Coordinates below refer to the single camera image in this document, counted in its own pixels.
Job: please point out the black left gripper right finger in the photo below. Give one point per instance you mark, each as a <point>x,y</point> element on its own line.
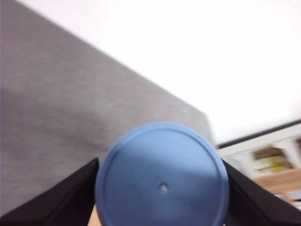
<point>251,205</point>

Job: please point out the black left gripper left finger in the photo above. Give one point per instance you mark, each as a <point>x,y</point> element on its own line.
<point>70,202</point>

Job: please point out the blue ribbed cup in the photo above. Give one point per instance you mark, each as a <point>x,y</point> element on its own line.
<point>162,174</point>

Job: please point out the white shelf unit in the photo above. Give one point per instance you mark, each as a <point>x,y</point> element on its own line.
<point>275,152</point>

